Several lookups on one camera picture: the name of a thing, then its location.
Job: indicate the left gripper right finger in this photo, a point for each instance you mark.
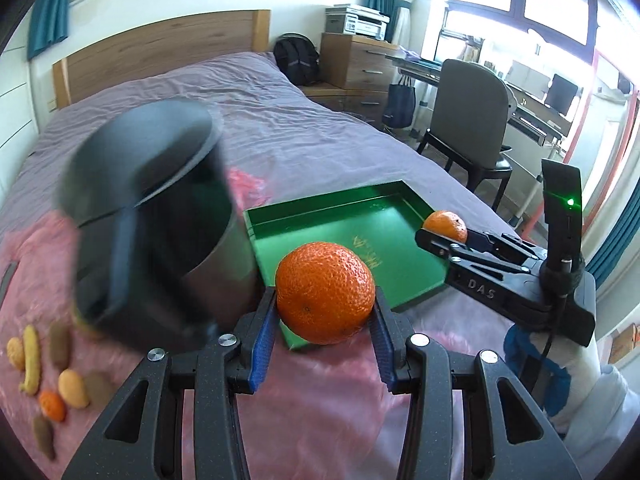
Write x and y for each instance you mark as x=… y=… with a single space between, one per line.
x=506 y=435

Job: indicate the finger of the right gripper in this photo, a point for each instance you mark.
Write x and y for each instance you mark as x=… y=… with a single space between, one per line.
x=503 y=246
x=448 y=249

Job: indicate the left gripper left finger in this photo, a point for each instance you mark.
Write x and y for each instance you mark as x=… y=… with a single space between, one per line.
x=139 y=434

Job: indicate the small orange mandarin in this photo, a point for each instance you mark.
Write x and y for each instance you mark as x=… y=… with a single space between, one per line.
x=447 y=224

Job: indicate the large orange mandarin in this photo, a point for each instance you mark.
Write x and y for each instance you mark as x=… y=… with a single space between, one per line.
x=325 y=292

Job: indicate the yellow orange round fruit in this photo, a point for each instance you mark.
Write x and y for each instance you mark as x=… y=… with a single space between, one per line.
x=72 y=388

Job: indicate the yellow banana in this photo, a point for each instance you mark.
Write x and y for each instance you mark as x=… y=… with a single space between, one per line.
x=32 y=373

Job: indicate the gloved right hand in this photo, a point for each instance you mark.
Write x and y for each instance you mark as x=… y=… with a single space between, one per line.
x=574 y=370

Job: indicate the green metal tray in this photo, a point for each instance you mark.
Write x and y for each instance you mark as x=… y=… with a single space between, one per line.
x=377 y=222

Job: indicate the black steel electric kettle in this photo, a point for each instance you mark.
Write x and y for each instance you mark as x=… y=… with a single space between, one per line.
x=164 y=259

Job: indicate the glass desk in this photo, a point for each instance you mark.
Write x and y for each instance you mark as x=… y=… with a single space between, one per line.
x=536 y=120

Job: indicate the brown kiwi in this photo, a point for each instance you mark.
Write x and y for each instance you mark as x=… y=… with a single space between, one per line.
x=100 y=389
x=59 y=345
x=43 y=433

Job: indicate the grey office chair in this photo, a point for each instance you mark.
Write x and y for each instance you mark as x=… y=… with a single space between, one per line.
x=472 y=109

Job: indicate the dark tote bag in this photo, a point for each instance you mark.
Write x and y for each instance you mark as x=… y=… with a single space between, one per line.
x=401 y=103

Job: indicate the wooden drawer cabinet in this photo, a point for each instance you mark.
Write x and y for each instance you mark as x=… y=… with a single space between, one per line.
x=355 y=73

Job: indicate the striped yellow pepino melon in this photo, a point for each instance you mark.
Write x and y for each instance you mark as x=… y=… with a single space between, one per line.
x=16 y=353

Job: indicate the black backpack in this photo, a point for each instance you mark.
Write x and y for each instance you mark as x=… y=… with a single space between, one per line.
x=297 y=57

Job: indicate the white printer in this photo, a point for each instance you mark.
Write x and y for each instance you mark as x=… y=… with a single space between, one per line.
x=351 y=19

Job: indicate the white wardrobe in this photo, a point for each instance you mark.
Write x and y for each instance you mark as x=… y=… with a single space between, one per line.
x=18 y=123

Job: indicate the wooden headboard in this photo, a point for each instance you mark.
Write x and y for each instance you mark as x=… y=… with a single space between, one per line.
x=157 y=48

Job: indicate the teal curtain left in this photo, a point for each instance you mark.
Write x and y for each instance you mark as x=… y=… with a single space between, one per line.
x=47 y=26

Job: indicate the black tracking camera unit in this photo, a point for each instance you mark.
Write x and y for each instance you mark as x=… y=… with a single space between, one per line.
x=563 y=214

